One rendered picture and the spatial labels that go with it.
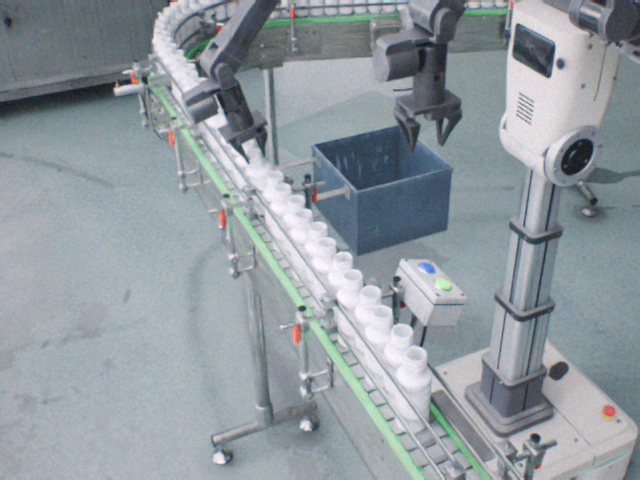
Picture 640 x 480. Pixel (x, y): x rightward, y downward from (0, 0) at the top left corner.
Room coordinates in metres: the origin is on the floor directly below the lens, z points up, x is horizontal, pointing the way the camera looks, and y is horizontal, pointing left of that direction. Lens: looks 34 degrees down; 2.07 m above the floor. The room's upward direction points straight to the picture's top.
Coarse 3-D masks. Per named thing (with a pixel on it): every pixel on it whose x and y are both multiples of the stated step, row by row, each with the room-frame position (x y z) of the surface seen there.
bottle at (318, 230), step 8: (312, 224) 1.34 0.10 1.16; (320, 224) 1.34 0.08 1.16; (312, 232) 1.31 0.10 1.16; (320, 232) 1.31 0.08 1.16; (312, 240) 1.31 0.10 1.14; (304, 248) 1.32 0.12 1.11; (312, 248) 1.31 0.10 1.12; (312, 256) 1.30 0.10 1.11; (312, 280) 1.30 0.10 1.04; (312, 288) 1.30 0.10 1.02
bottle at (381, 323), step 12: (372, 312) 1.06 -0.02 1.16; (384, 312) 1.07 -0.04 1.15; (372, 324) 1.05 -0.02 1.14; (384, 324) 1.04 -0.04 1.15; (372, 336) 1.04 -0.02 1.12; (384, 336) 1.04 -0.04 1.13; (384, 348) 1.03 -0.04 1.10; (372, 360) 1.03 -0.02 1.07; (372, 372) 1.03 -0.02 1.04; (372, 384) 1.03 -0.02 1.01
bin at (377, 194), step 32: (384, 128) 2.19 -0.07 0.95; (320, 160) 2.02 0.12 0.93; (352, 160) 2.14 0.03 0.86; (384, 160) 2.20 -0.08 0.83; (416, 160) 2.12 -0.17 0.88; (320, 192) 2.04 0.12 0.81; (352, 192) 1.83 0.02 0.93; (384, 192) 1.85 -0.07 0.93; (416, 192) 1.90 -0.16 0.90; (448, 192) 1.95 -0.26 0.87; (352, 224) 1.84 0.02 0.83; (384, 224) 1.85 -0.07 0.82; (416, 224) 1.90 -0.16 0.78
